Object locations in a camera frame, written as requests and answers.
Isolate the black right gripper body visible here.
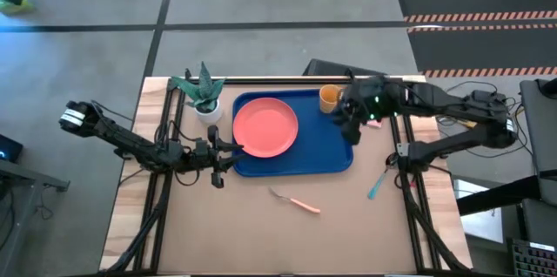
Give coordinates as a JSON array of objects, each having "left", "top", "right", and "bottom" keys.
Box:
[{"left": 343, "top": 75, "right": 404, "bottom": 146}]

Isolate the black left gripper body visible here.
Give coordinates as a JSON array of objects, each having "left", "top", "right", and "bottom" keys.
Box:
[{"left": 191, "top": 125, "right": 225, "bottom": 189}]

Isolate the yellow plastic cup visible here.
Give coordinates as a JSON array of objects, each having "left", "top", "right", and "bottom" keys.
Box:
[{"left": 319, "top": 84, "right": 345, "bottom": 114}]

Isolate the orange plastic plate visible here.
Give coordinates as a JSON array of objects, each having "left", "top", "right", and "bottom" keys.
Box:
[{"left": 232, "top": 97, "right": 299, "bottom": 159}]

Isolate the metal spoon teal handle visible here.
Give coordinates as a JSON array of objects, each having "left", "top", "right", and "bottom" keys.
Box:
[{"left": 367, "top": 153, "right": 398, "bottom": 201}]

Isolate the metal fork peach handle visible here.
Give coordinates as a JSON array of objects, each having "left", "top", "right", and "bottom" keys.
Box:
[{"left": 268, "top": 186, "right": 322, "bottom": 215}]

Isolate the blue plastic tray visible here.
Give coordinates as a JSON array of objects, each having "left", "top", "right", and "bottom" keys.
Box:
[{"left": 231, "top": 89, "right": 354, "bottom": 179}]

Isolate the black flat box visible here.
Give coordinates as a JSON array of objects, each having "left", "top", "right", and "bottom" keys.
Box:
[{"left": 302, "top": 57, "right": 386, "bottom": 78}]

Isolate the potted snake plant white pot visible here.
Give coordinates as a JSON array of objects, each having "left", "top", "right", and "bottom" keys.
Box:
[{"left": 171, "top": 61, "right": 226, "bottom": 125}]

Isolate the white box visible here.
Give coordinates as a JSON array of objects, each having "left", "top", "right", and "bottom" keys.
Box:
[{"left": 452, "top": 179, "right": 506, "bottom": 243}]

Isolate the grey side desk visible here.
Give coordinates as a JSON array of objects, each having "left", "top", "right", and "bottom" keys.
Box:
[{"left": 520, "top": 78, "right": 557, "bottom": 206}]

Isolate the dark metal side table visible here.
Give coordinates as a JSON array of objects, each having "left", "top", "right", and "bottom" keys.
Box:
[{"left": 0, "top": 132, "right": 70, "bottom": 277}]

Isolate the black computer keyboard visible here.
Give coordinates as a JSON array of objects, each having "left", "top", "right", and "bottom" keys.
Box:
[{"left": 507, "top": 237, "right": 557, "bottom": 277}]

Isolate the black aluminium table frame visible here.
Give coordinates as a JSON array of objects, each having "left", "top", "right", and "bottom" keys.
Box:
[{"left": 99, "top": 74, "right": 473, "bottom": 276}]

